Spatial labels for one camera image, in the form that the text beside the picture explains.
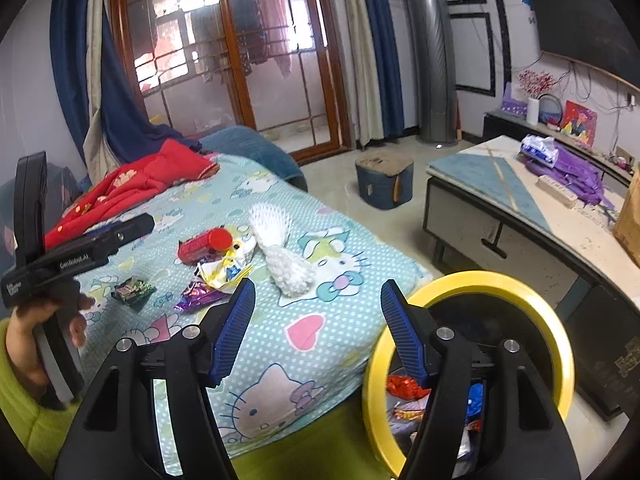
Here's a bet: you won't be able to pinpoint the blue foil wrapper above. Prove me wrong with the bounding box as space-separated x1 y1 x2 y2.
467 382 486 421

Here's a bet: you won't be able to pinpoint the wooden framed glass door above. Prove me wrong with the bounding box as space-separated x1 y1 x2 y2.
110 0 353 161

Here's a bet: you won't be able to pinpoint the white power strip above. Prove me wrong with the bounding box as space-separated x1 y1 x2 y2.
536 175 578 208

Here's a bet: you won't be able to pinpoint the black wall television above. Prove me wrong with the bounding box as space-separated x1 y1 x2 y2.
525 0 640 93

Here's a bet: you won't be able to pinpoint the purple cloth bag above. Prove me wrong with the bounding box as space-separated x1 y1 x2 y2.
537 142 613 208

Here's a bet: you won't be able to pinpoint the blue box stool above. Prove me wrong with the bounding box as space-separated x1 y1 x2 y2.
355 152 415 211

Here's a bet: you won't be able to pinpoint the dark hanging garment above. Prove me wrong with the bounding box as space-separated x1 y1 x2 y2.
227 0 266 66

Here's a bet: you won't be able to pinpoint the red foil wrapper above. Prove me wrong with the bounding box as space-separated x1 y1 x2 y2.
386 375 431 401

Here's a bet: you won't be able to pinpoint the marble top coffee table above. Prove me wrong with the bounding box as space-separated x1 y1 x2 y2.
422 135 640 421

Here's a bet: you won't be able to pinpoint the colourful portrait painting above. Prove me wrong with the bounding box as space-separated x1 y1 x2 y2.
560 100 598 143

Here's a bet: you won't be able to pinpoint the purple foil wrapper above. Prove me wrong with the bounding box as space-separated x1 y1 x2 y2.
173 280 227 314

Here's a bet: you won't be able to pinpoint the pink hanging garment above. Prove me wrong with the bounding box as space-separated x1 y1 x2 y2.
252 0 293 78

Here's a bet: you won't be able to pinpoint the yellow and white wrapper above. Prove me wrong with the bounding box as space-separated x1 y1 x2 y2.
195 242 257 292

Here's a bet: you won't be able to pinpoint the black television stand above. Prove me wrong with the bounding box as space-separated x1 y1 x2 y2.
482 110 640 196

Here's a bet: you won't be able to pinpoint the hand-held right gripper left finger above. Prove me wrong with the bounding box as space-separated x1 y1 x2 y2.
54 276 257 480

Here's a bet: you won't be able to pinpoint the brown paper bag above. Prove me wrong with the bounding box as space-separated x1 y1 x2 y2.
614 167 640 253

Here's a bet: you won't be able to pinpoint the blue curtain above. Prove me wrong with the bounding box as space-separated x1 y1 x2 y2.
355 0 405 140
50 0 201 171

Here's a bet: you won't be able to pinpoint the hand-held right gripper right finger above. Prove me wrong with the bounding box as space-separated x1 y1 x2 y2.
380 279 583 480

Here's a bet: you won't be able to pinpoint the white foam fruit net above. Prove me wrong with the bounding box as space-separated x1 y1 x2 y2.
247 202 318 297

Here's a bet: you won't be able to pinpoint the red snack can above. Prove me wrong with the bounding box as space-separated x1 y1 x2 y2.
177 227 234 266

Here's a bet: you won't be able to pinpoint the person's left forearm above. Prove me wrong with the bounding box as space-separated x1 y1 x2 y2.
0 320 83 478

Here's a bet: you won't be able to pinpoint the round sand picture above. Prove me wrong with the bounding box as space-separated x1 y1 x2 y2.
539 94 565 127

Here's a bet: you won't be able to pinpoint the beige curtain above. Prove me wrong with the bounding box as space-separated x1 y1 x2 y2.
337 0 385 148
82 0 118 173

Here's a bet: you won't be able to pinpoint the cat print blanket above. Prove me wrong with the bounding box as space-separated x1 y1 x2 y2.
45 152 433 476

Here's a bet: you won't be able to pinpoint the red flowered garment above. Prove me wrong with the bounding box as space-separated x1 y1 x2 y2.
44 139 221 251

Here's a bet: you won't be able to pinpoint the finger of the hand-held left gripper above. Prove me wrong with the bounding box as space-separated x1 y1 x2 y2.
14 151 48 273
44 212 156 261

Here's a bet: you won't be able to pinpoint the green foil wrapper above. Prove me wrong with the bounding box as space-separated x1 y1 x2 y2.
112 277 157 314

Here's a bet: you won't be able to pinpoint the person's left hand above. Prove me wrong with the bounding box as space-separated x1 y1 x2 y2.
5 280 96 388

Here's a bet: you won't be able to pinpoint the white and blue tissue pack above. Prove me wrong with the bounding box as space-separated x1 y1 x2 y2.
520 135 558 168

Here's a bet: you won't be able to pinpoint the black bin with yellow rim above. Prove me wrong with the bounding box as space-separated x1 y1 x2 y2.
362 270 576 478

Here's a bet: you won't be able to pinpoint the person's green trousers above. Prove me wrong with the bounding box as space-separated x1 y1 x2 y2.
220 400 401 480

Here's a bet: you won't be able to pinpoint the grey cylindrical air conditioner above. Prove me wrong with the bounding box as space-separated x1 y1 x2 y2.
402 0 458 145

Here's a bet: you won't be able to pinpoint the white vase with red berries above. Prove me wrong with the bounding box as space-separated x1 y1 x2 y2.
517 70 558 126

